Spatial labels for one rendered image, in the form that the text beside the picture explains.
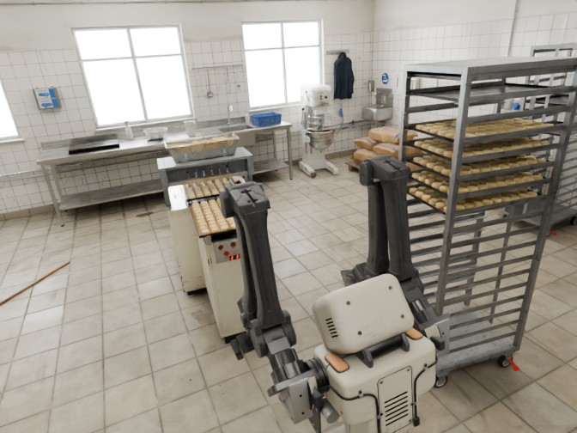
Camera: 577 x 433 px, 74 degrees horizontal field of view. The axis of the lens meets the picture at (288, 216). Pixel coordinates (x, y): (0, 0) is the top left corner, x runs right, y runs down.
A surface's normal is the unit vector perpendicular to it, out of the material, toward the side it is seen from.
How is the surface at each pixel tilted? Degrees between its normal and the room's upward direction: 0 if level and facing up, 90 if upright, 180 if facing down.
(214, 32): 90
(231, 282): 90
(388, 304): 48
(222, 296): 90
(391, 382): 82
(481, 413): 0
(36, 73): 90
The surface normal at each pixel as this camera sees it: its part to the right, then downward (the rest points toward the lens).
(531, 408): -0.06, -0.91
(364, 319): 0.27, -0.36
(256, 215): 0.40, 0.18
